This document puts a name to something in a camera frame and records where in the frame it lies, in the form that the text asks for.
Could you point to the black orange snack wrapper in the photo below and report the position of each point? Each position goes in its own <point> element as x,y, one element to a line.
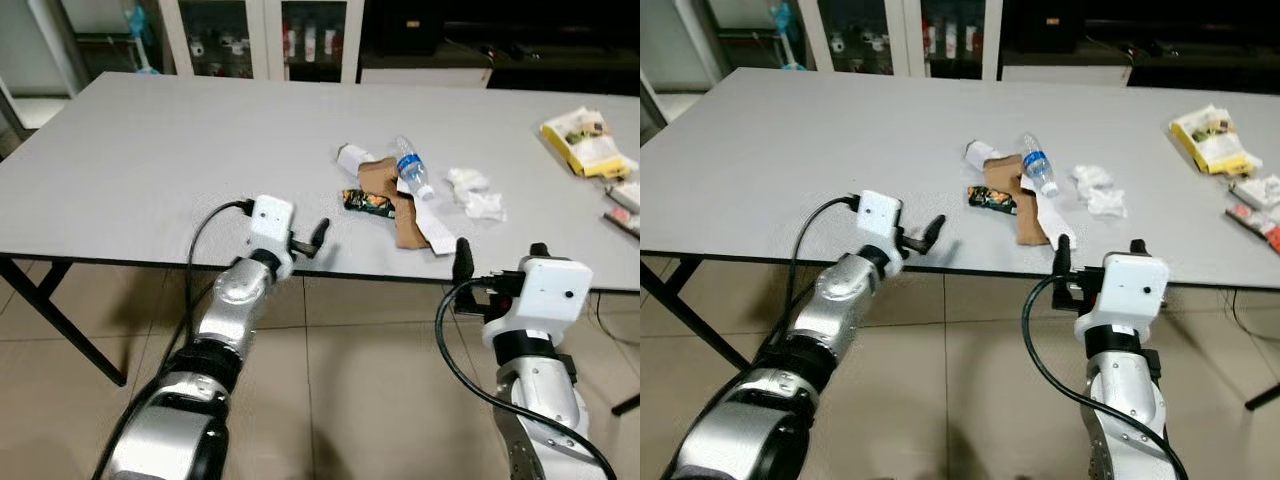
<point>368,203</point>
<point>992,198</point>

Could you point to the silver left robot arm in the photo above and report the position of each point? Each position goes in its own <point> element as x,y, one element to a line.
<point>840,290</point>
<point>235,295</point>

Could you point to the brown cardboard piece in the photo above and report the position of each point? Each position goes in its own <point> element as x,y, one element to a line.
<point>408,228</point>
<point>1030,222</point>

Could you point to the crumpled white tissue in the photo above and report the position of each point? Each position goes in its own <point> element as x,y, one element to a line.
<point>1100,190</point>
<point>475,195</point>

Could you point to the small white paper carton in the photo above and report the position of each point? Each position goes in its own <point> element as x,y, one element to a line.
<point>980,153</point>
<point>350,157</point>

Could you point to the red snack wrapper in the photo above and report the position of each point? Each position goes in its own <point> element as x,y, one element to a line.
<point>622,220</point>
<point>1255,222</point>

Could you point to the clear plastic water bottle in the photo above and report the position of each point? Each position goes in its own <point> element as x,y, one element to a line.
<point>408,165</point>
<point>1038,165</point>

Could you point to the yellow snack box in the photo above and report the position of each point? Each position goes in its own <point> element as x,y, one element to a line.
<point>1215,138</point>
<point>590,140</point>

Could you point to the black folding table leg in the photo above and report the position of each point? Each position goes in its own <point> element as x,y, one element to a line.
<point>1262,395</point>
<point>625,405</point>
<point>60,320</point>
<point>690,310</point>

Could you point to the white glass door cabinet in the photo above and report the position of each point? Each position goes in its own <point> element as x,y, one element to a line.
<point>270,40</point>
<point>900,35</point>

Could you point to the black low sideboard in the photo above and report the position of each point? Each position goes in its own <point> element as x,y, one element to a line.
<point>1180,40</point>
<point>560,40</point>

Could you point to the blue standing fan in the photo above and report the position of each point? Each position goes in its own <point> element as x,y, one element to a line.
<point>138,30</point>
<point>785,30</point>

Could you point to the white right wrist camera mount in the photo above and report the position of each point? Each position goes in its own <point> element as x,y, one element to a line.
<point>1135,285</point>
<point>545,290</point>

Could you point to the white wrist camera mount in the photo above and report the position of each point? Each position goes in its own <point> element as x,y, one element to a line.
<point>880,212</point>
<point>545,290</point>
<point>1135,285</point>
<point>270,215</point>

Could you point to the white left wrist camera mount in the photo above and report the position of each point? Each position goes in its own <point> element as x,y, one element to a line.
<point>880,212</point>
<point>270,215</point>

